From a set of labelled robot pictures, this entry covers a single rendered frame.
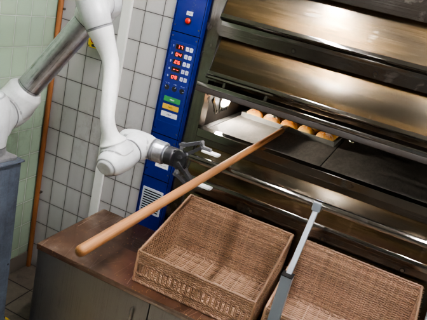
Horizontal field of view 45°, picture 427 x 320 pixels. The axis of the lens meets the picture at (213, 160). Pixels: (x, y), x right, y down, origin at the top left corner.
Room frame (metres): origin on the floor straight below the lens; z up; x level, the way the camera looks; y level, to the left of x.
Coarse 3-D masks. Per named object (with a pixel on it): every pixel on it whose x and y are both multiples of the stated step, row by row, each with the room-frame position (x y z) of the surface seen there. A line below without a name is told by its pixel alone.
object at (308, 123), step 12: (216, 96) 2.22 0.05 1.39; (228, 96) 2.20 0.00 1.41; (252, 108) 2.16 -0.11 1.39; (264, 108) 2.15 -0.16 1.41; (288, 120) 2.11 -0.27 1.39; (300, 120) 2.09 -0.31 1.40; (336, 132) 2.04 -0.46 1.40; (372, 144) 1.99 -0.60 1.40; (408, 156) 1.94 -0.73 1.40; (420, 156) 1.93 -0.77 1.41
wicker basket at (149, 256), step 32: (192, 224) 2.30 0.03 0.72; (224, 224) 2.26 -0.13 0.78; (256, 224) 2.23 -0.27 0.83; (160, 256) 2.13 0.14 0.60; (192, 256) 2.22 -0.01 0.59; (224, 256) 2.21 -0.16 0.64; (256, 256) 2.17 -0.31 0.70; (160, 288) 1.86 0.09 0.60; (192, 288) 1.82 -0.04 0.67; (224, 288) 1.78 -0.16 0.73; (256, 288) 2.07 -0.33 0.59
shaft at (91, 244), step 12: (276, 132) 2.56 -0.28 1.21; (264, 144) 2.35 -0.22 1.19; (240, 156) 2.05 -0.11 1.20; (216, 168) 1.82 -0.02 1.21; (192, 180) 1.64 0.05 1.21; (204, 180) 1.70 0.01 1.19; (180, 192) 1.53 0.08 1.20; (156, 204) 1.39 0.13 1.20; (132, 216) 1.28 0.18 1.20; (144, 216) 1.32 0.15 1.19; (108, 228) 1.19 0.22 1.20; (120, 228) 1.21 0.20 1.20; (96, 240) 1.11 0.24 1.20; (108, 240) 1.15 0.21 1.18; (84, 252) 1.06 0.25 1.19
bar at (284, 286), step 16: (192, 160) 1.99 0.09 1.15; (208, 160) 1.98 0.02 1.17; (240, 176) 1.92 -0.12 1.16; (288, 192) 1.85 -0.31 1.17; (320, 208) 1.80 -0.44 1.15; (336, 208) 1.79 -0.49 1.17; (368, 224) 1.75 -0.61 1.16; (304, 240) 1.72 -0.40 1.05; (416, 240) 1.69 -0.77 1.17; (288, 272) 1.63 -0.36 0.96; (288, 288) 1.59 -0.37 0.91; (272, 304) 1.61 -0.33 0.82
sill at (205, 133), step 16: (208, 128) 2.43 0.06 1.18; (224, 144) 2.35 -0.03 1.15; (240, 144) 2.32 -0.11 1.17; (272, 160) 2.26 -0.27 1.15; (288, 160) 2.24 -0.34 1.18; (320, 176) 2.19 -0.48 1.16; (336, 176) 2.17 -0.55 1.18; (368, 192) 2.12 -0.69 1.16; (384, 192) 2.10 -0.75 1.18; (416, 208) 2.05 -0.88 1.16
